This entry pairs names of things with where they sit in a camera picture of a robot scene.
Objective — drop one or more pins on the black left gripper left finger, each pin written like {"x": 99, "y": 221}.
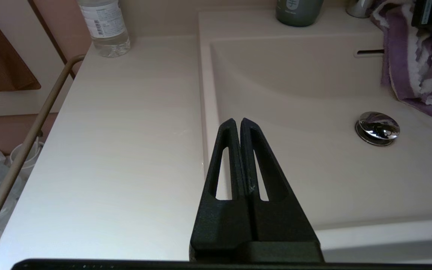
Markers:
{"x": 223, "y": 221}

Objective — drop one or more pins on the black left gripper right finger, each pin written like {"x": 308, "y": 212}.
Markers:
{"x": 276, "y": 221}

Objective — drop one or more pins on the purple white striped towel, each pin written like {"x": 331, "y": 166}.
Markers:
{"x": 411, "y": 75}

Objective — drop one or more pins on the chrome sink faucet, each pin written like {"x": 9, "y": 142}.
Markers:
{"x": 358, "y": 8}

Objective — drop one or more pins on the beige sink basin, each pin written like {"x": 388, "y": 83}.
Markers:
{"x": 313, "y": 112}

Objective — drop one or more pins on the chrome drain stopper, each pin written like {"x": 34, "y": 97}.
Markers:
{"x": 377, "y": 128}

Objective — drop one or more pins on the grey soap pump bottle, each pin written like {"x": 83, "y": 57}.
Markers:
{"x": 298, "y": 13}

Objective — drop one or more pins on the white paper cup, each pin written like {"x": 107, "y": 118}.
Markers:
{"x": 34, "y": 159}

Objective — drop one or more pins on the slim clear plastic bottle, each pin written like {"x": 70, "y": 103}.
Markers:
{"x": 105, "y": 30}

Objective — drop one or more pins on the beige metal towel rail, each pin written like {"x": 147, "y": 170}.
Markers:
{"x": 33, "y": 131}

